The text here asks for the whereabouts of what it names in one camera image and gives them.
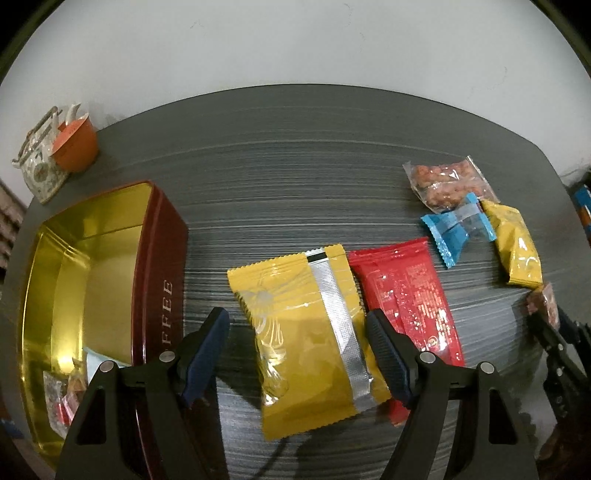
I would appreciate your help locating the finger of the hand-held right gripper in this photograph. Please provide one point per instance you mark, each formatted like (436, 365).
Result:
(549, 337)
(577, 332)

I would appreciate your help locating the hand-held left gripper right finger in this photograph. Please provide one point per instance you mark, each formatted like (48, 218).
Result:
(388, 355)

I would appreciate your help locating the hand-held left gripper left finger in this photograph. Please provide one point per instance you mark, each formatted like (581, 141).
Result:
(205, 355)

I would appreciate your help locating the brown snack packet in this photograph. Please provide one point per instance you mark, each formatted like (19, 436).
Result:
(545, 302)

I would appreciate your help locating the red snack packet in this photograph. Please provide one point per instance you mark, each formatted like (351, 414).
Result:
(415, 295)

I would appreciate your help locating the yellow packet with silver strip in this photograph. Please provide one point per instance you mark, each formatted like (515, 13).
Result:
(295, 332)

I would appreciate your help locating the yellow packet with gold print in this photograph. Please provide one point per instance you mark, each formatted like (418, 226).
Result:
(517, 249)

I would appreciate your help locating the navy and pale blue packet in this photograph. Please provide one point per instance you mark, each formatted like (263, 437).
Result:
(94, 362)

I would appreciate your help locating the blue-ended clear candy packet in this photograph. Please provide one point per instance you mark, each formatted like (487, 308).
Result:
(448, 235)

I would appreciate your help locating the pink patterned snack packet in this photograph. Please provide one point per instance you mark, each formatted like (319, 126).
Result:
(69, 408)

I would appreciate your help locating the red tin box gold inside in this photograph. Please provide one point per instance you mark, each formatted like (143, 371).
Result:
(115, 217)

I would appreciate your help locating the clear packet of orange snacks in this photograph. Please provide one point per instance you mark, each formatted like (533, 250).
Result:
(438, 182)

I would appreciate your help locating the orange ceramic cup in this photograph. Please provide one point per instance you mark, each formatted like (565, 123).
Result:
(76, 147)

